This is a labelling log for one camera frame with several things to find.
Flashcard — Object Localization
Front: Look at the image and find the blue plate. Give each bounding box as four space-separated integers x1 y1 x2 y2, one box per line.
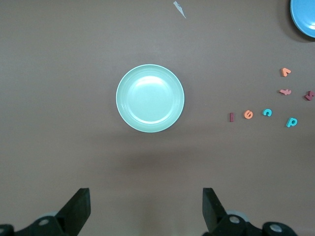
289 0 315 39

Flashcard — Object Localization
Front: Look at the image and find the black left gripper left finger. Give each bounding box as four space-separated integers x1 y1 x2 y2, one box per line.
0 188 91 236

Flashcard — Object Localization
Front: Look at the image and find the light green plate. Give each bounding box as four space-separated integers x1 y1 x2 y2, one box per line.
115 64 185 134

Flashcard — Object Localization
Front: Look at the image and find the white paper scrap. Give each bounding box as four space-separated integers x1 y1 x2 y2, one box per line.
173 0 187 19

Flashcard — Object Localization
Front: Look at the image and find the brown table cover sheet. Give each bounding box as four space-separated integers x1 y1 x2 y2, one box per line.
0 0 315 236

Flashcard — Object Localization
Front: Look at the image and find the teal foam letter p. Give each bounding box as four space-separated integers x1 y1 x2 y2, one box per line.
285 117 299 128

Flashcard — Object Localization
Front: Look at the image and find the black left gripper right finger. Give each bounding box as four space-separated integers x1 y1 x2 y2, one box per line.
202 187 296 236

